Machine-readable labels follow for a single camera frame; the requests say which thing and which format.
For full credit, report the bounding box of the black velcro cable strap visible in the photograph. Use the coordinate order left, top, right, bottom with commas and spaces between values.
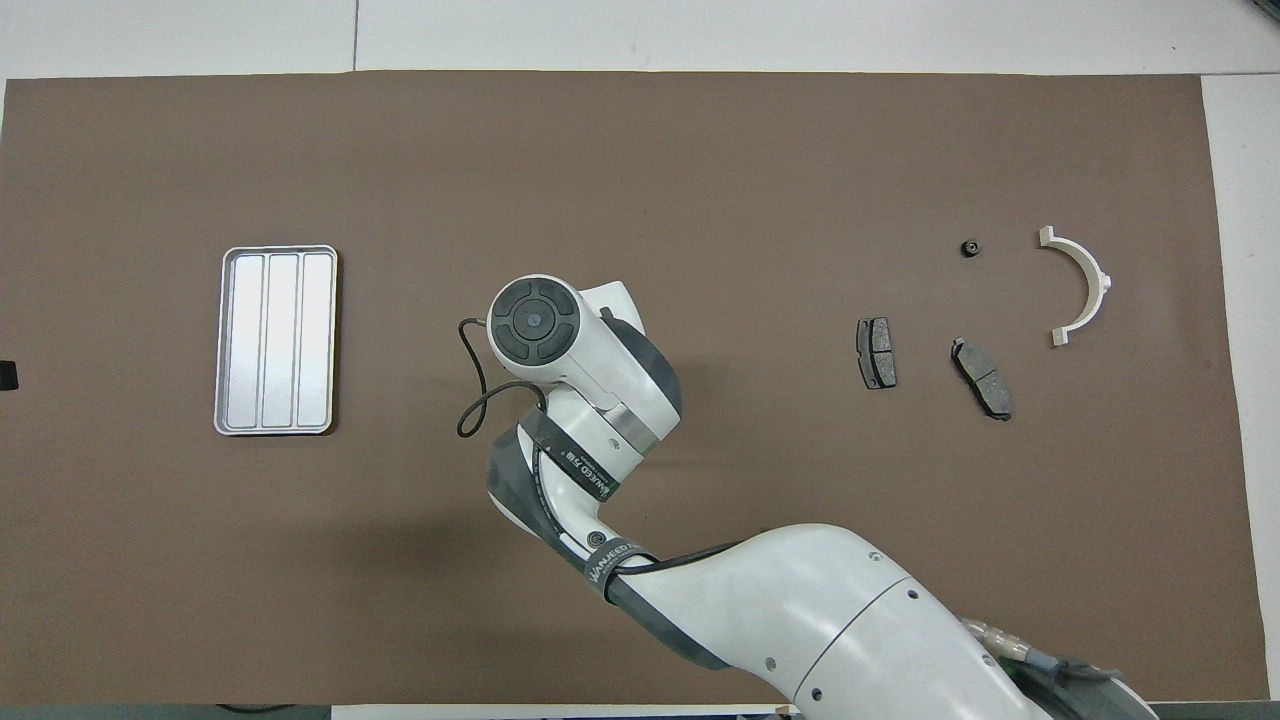
583, 538, 661, 603
520, 420, 621, 501

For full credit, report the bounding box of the brown table mat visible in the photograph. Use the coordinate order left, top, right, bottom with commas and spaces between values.
0, 70, 1271, 706

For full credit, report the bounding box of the silver metal tray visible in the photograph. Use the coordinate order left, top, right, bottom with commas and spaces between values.
213, 245, 339, 437

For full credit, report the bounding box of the grey base connector cable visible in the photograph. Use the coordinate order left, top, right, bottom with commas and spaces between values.
965, 618, 1131, 691

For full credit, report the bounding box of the white semicircular bracket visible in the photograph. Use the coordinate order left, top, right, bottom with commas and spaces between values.
1036, 226, 1113, 348

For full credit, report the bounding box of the long grey brake pad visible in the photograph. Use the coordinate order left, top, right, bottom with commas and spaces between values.
950, 337, 1014, 422

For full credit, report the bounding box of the short grey brake pad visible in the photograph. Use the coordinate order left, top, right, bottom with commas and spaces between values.
855, 316, 898, 391

